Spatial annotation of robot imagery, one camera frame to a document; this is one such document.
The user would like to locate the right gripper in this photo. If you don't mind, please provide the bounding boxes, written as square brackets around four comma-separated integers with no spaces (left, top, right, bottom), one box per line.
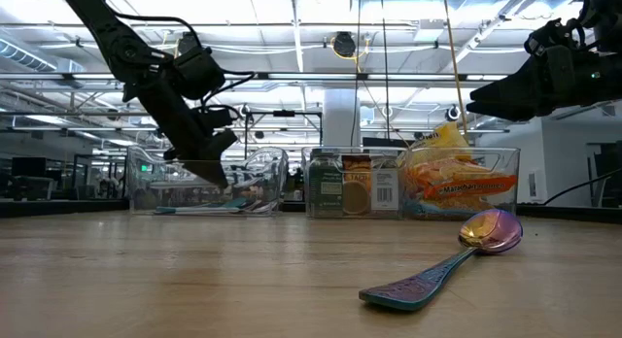
[466,46,622,123]

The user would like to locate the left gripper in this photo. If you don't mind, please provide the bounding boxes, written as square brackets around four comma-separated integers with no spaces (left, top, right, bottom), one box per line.
[138,83,239,189]

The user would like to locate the silver spoon teal diamond handle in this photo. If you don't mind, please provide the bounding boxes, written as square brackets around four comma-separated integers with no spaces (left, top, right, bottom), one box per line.
[154,204,247,217]

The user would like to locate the yellow red ramen packet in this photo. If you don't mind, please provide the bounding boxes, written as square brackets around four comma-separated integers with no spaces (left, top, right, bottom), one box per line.
[410,122,471,159]

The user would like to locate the orange ramen packet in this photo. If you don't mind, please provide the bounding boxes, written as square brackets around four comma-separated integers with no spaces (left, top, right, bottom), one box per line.
[405,155,519,203]

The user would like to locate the green label oregano jar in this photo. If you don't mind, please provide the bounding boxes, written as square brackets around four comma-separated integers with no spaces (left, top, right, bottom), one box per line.
[307,150,344,218]

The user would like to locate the blue yellow ramen packet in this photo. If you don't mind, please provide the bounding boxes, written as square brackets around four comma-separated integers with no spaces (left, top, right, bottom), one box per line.
[402,197,514,220]

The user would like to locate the white label spice jar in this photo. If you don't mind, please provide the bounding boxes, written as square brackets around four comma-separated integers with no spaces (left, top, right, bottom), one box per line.
[371,157,401,213]

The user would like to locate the clear plastic bin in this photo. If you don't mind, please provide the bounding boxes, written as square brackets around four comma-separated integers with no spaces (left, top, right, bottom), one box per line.
[126,146,290,217]
[300,146,410,220]
[400,146,521,220]

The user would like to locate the white building column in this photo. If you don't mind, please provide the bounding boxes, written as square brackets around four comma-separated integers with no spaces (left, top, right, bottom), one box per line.
[322,87,362,148]

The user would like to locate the yellow cable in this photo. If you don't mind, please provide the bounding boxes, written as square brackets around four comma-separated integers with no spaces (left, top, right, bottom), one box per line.
[440,0,470,145]

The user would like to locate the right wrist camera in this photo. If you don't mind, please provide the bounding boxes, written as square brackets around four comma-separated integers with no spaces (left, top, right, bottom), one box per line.
[523,17,577,51]

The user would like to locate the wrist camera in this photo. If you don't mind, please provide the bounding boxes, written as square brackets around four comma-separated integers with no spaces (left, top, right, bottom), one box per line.
[523,17,577,51]
[173,45,228,102]

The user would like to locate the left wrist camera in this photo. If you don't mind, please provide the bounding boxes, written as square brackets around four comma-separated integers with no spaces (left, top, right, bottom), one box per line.
[173,45,228,102]

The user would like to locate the iridescent spoon embossed handle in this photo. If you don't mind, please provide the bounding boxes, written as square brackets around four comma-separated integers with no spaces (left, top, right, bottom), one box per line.
[358,208,525,313]

